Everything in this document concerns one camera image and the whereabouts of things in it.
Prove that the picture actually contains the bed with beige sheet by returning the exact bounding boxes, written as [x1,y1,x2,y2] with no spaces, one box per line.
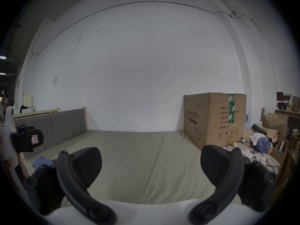
[23,129,242,208]

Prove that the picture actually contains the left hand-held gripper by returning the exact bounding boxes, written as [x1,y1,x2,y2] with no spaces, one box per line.
[0,106,44,164]

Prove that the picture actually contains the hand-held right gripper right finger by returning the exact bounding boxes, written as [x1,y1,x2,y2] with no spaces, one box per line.
[189,145,278,225]

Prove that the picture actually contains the large brown carton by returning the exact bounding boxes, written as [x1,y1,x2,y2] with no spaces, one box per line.
[183,92,247,151]

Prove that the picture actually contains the small white device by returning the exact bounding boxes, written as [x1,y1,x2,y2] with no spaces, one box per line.
[249,153,267,166]

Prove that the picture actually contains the wooden shelf with items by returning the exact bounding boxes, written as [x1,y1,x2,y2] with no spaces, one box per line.
[275,92,300,120]

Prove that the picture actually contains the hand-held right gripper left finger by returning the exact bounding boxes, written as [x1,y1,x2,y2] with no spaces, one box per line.
[23,147,117,225]

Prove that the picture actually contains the pack of water bottles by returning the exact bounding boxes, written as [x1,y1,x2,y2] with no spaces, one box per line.
[244,111,253,129]

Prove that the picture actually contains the open brown carton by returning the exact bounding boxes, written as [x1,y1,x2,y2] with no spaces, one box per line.
[262,113,289,139]

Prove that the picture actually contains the grey padded headboard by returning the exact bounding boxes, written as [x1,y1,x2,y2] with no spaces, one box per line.
[14,106,89,160]

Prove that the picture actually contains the black tripod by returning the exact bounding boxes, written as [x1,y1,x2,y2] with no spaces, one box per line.
[252,124,275,146]

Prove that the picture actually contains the blue cloth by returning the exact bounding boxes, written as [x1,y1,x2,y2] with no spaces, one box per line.
[32,157,53,170]

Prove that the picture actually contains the pile of flat cartons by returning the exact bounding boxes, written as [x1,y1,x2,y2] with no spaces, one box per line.
[270,135,300,187]

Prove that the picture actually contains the blue-grey bunched garment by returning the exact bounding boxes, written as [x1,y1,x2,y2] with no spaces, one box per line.
[255,137,273,155]

